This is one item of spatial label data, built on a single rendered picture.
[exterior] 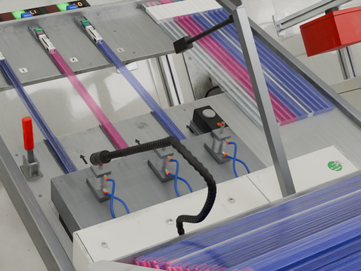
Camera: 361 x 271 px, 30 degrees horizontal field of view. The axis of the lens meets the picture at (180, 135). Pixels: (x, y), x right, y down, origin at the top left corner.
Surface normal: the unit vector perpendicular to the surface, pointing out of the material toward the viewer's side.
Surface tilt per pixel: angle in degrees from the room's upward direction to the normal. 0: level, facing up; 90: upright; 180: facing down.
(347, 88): 90
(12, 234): 0
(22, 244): 0
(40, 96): 0
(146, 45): 46
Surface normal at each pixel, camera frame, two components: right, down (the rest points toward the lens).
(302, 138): 0.11, -0.77
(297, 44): -0.86, 0.25
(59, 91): 0.44, -0.11
